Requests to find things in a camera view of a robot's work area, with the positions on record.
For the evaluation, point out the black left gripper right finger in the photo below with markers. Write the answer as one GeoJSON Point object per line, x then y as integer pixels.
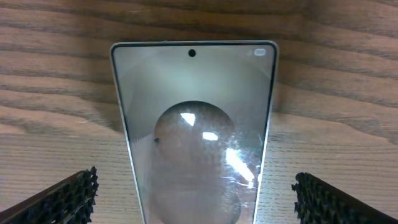
{"type": "Point", "coordinates": [321, 203]}

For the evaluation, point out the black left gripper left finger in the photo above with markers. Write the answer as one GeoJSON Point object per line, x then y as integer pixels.
{"type": "Point", "coordinates": [70, 201]}

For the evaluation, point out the Galaxy S25 Ultra smartphone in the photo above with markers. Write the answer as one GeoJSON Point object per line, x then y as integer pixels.
{"type": "Point", "coordinates": [196, 118]}

